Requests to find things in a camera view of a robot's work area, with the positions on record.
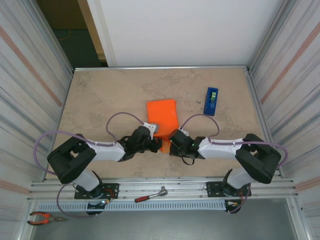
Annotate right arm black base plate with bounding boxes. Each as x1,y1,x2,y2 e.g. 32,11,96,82
206,180,252,198

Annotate beige door frame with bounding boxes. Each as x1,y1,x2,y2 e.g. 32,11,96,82
76,0,107,61

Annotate right gripper black cable loop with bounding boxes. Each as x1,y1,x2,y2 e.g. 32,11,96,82
181,154,196,166

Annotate aluminium side frame profile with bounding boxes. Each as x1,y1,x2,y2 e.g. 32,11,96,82
243,66,285,179

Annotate grey slotted cable duct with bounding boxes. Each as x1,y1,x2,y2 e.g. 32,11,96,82
36,199,227,212

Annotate orange cloth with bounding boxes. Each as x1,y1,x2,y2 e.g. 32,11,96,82
146,99,181,154

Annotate aluminium table edge profile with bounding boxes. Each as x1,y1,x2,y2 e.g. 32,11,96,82
74,65,251,74

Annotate blue tape dispenser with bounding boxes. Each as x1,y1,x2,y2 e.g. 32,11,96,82
203,86,220,117

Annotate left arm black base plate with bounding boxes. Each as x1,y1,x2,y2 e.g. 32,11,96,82
74,182,120,200

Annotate red-handled ratchet wrench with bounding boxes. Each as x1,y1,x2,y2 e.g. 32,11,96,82
134,185,169,203

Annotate long aluminium mounting rail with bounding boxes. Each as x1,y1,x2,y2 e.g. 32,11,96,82
27,177,300,201

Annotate orange cord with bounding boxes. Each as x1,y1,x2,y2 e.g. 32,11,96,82
57,28,76,42

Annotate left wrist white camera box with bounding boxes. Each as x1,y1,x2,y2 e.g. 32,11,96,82
142,121,160,133

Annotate orange-handled pliers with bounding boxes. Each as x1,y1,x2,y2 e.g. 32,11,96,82
26,211,67,226

